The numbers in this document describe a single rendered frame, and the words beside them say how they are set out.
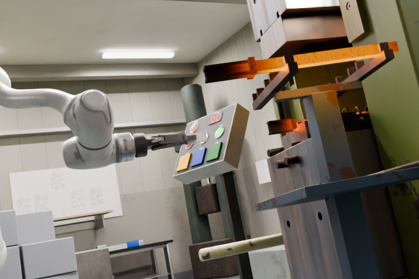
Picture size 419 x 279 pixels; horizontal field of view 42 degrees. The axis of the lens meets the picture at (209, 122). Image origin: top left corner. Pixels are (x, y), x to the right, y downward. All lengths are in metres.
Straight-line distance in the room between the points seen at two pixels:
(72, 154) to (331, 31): 0.97
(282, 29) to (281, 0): 0.10
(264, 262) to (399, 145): 3.79
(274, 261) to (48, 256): 2.15
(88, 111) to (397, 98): 0.86
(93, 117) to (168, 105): 8.90
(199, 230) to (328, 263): 7.44
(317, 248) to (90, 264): 3.65
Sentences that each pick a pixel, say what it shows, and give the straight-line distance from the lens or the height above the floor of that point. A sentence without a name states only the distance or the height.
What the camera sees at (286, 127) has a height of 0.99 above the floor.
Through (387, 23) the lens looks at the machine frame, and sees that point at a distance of 1.65.
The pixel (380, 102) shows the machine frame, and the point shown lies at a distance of 1.70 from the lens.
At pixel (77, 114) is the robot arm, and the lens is 1.53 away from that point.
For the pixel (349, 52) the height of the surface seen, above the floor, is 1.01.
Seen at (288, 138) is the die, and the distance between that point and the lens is 1.95.
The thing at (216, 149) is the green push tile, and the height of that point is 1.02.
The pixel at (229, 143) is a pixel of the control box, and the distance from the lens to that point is 2.21.
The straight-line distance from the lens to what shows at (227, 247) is 2.12.
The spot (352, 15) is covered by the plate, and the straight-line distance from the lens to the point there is 1.76.
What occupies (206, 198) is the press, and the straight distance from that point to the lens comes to 8.85.
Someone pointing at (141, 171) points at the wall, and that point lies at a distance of 9.88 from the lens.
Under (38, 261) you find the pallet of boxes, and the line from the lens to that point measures 3.93.
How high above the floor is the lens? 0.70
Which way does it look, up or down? 11 degrees up
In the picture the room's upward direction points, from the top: 11 degrees counter-clockwise
